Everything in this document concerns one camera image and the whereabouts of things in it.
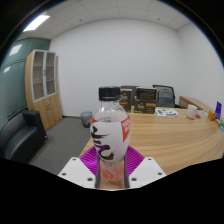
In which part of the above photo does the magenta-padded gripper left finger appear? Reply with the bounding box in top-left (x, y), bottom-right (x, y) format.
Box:
top-left (57, 145), bottom-right (101, 189)

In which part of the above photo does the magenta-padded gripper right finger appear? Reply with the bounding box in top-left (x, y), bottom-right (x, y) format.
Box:
top-left (123, 145), bottom-right (167, 189)

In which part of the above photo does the pink drink bottle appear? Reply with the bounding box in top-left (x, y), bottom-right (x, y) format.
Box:
top-left (89, 86), bottom-right (132, 183)

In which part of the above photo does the grey waste bin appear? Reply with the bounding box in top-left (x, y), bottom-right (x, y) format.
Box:
top-left (79, 110), bottom-right (93, 128)

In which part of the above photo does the white printed sticker sheet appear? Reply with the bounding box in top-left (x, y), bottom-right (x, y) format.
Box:
top-left (154, 107), bottom-right (179, 118)

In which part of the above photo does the black leather sofa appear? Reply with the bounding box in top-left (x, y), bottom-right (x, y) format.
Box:
top-left (0, 109), bottom-right (48, 160)

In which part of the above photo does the wooden glass-door shelf cabinet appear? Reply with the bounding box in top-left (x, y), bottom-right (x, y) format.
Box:
top-left (24, 49), bottom-right (63, 132)

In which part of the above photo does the large dark brown box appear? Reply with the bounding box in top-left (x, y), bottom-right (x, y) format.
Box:
top-left (133, 87), bottom-right (158, 115)

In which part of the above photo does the small dark brown box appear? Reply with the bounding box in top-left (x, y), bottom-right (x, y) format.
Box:
top-left (119, 87), bottom-right (133, 113)

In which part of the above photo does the black mesh office chair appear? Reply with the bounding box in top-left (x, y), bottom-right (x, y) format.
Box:
top-left (152, 84), bottom-right (177, 109)

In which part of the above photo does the wooden side desk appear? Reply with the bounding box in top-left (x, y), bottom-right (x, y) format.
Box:
top-left (178, 96), bottom-right (214, 114)

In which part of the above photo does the purple standing pouch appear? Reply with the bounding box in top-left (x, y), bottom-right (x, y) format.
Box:
top-left (214, 101), bottom-right (223, 121)

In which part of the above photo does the rectangular ceiling light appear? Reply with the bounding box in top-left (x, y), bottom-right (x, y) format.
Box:
top-left (22, 14), bottom-right (51, 33)

